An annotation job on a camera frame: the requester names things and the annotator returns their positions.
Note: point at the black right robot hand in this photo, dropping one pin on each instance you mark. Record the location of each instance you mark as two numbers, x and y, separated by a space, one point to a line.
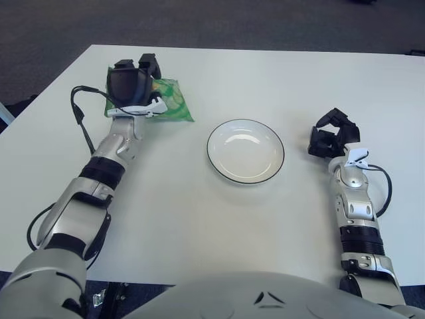
350 133

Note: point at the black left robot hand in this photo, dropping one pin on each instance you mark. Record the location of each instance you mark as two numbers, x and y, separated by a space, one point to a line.
124 84

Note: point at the green potato chips bag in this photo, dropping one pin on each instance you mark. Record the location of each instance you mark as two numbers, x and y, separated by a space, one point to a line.
174 99

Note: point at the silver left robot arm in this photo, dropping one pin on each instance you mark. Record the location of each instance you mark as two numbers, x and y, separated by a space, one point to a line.
113 146

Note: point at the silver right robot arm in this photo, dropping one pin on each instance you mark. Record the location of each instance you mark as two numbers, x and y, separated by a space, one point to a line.
357 209

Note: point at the white plate black rim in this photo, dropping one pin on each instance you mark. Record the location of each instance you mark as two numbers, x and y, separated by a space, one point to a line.
245 151

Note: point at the black office chair base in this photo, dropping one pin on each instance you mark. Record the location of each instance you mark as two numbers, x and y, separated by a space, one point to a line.
416 52

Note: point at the white neighbouring table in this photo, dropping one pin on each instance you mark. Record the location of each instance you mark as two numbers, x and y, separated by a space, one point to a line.
6 113

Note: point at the grey robot torso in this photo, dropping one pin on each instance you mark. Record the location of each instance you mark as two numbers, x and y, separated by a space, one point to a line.
249 295

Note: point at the crumpled shiny wrapper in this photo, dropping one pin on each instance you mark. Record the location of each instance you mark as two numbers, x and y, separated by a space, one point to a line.
99 297

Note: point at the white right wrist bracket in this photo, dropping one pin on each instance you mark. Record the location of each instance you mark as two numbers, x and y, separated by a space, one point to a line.
357 156

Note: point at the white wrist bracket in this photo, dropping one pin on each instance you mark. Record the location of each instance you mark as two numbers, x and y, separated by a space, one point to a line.
156 105
357 156

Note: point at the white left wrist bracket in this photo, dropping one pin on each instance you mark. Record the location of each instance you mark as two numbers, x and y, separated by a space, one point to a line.
156 105

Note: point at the black frame under table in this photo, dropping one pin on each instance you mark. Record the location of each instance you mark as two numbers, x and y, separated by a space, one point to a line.
118 295

